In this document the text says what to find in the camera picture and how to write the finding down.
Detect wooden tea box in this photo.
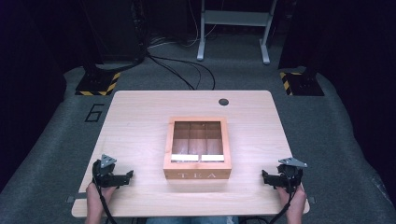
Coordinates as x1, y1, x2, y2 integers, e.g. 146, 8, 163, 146
163, 116, 233, 181

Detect white floor cable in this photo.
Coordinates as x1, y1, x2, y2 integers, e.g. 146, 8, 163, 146
148, 0, 219, 49

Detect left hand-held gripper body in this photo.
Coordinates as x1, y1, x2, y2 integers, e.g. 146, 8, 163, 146
92, 154, 126, 189

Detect white tea bag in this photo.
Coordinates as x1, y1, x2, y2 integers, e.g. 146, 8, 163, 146
201, 154, 225, 162
170, 153, 200, 162

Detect person's left hand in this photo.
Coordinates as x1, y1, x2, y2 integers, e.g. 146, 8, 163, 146
85, 181, 118, 217

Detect person's right hand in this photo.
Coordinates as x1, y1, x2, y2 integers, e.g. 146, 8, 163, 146
276, 184, 308, 216

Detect white metal stand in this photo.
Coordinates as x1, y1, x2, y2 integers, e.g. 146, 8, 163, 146
196, 0, 278, 65

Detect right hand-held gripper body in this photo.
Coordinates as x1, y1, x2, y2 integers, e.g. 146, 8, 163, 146
272, 157, 308, 190

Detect black hazard-striped stand base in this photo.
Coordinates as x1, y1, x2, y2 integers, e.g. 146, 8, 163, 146
75, 68, 122, 97
278, 70, 325, 97

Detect black tape floor number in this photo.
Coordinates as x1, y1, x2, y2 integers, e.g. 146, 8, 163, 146
84, 104, 106, 123

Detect black floor cables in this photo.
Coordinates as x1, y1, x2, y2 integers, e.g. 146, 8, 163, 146
145, 50, 217, 91

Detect black equipment cabinet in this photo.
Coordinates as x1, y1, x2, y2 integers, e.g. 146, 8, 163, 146
78, 0, 148, 64

